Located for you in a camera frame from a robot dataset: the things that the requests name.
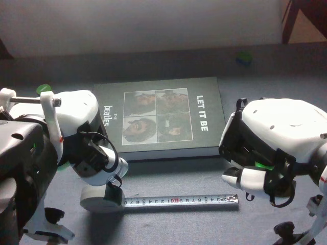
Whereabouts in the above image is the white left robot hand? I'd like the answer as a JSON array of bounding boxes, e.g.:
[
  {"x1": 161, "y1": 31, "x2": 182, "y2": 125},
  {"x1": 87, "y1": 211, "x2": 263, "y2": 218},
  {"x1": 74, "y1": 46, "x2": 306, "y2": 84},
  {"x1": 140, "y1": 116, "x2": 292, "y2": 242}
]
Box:
[{"x1": 54, "y1": 89, "x2": 130, "y2": 187}]

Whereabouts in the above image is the dark brown wooden frame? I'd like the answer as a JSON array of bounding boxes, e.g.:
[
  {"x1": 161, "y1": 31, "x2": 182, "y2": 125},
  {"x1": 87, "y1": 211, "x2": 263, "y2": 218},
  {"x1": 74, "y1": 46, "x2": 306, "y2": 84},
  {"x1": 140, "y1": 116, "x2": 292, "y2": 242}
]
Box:
[{"x1": 281, "y1": 0, "x2": 327, "y2": 44}]

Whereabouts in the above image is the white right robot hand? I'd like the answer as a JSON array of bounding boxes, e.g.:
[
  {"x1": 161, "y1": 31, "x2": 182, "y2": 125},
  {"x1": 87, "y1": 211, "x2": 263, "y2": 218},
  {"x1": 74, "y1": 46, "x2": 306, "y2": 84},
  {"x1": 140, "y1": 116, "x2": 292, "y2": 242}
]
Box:
[{"x1": 218, "y1": 97, "x2": 327, "y2": 200}]

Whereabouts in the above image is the white backdrop board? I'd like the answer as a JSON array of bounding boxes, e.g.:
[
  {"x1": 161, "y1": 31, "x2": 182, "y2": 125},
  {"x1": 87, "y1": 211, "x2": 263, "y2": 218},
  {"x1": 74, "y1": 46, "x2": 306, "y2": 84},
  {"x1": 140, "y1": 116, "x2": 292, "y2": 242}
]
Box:
[{"x1": 0, "y1": 0, "x2": 286, "y2": 61}]

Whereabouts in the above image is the green and blue block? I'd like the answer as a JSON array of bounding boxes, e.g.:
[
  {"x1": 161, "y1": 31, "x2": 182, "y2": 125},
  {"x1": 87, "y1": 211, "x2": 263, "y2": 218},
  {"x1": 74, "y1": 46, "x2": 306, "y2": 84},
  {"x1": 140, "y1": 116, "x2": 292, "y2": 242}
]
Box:
[{"x1": 235, "y1": 52, "x2": 253, "y2": 66}]

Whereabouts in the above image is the grey table cloth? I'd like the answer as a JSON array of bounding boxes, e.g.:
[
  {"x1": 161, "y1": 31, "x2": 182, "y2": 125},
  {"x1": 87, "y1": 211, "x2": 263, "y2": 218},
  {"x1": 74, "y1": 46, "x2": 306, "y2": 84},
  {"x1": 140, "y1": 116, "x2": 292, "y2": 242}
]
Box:
[{"x1": 0, "y1": 42, "x2": 327, "y2": 245}]

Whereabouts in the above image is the green cylinder block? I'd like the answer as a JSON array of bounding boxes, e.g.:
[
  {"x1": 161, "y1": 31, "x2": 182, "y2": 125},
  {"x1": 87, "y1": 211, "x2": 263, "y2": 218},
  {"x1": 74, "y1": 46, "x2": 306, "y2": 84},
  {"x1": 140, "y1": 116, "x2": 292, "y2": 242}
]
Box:
[{"x1": 35, "y1": 83, "x2": 53, "y2": 95}]

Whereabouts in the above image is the grey tape measure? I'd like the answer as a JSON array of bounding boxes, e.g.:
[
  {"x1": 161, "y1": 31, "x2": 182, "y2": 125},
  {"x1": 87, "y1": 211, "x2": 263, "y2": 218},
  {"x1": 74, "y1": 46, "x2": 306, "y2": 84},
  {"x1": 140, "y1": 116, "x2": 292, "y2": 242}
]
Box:
[{"x1": 79, "y1": 183, "x2": 240, "y2": 214}]

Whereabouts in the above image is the black Let It Be album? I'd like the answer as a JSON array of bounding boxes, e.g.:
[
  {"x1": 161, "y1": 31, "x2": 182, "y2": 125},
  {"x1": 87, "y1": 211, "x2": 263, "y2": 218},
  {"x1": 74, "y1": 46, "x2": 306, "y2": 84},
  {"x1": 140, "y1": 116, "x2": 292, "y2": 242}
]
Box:
[{"x1": 92, "y1": 76, "x2": 227, "y2": 162}]

